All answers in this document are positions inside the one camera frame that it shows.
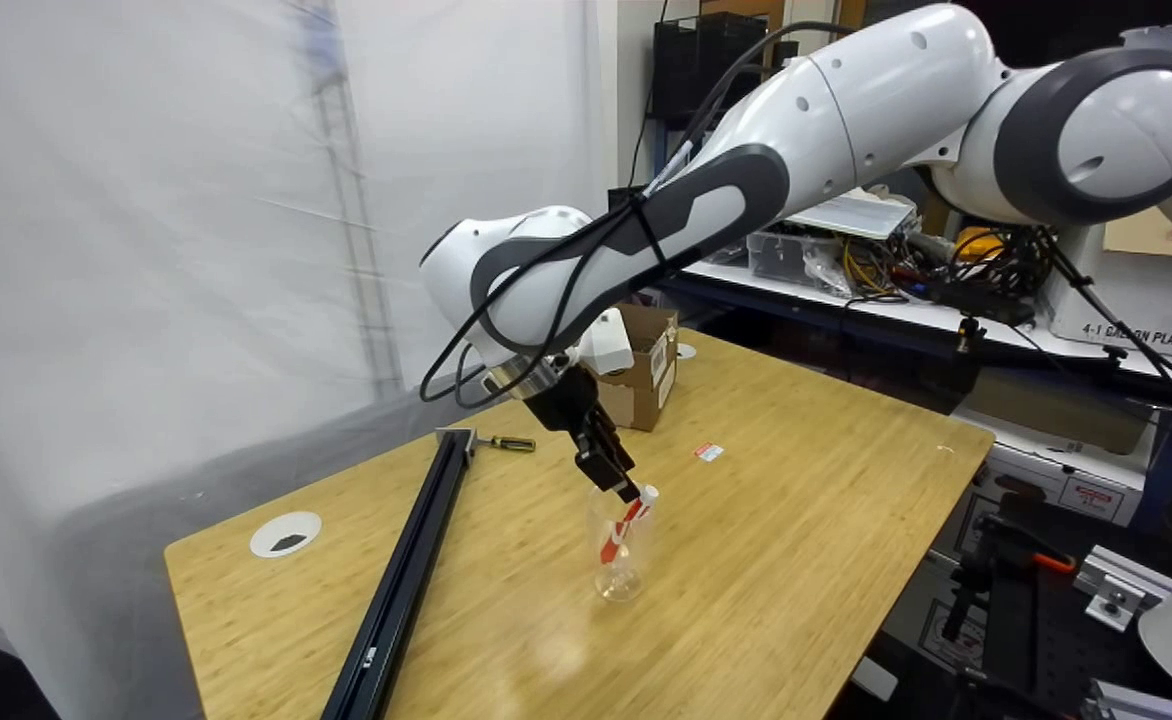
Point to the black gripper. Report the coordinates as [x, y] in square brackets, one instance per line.
[560, 402]

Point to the red and white marker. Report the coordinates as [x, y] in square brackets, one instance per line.
[624, 523]

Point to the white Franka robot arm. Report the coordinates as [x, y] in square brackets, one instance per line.
[850, 114]

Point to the small brown cardboard box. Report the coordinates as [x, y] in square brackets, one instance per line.
[654, 372]

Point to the clear plastic container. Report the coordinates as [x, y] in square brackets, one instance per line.
[787, 260]

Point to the white shelf board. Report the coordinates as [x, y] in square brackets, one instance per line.
[905, 315]

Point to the white table grommet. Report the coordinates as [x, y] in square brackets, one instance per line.
[264, 539]

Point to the white plastic tray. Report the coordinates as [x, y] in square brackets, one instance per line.
[871, 216]

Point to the black speaker box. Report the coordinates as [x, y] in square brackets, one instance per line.
[691, 60]

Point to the white box under shelf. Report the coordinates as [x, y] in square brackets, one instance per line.
[1079, 461]

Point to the white backdrop curtain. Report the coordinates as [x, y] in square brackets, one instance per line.
[144, 224]

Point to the large white printed box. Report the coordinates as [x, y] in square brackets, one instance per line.
[1129, 315]

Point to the flat tan cardboard box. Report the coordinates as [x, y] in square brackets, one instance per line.
[1148, 237]

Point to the black aluminium rail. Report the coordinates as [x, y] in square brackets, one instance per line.
[404, 574]

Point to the silver metal bracket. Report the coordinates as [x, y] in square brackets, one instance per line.
[1116, 586]

